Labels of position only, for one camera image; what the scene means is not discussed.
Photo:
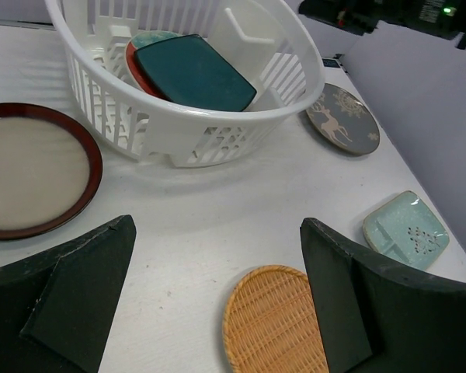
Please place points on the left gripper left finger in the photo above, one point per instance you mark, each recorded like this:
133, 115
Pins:
57, 306

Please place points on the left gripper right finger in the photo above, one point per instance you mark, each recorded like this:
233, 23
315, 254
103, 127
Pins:
378, 315

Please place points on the dark teal square plate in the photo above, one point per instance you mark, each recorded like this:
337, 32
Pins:
187, 71

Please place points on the red and teal round plate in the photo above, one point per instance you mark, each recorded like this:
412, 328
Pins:
140, 40

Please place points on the light green divided square plate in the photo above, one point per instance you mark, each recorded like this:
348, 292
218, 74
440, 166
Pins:
406, 230

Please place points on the woven bamboo round tray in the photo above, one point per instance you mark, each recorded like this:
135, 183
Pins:
270, 324

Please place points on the brown rimmed beige round plate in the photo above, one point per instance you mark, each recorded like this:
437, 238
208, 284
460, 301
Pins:
50, 169

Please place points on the grey reindeer round plate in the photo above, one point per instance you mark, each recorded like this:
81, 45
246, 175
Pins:
344, 121

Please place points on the right blue table label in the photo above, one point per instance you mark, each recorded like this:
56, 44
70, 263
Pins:
331, 63

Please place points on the white plastic dish basket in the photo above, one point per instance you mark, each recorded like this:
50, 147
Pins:
264, 40

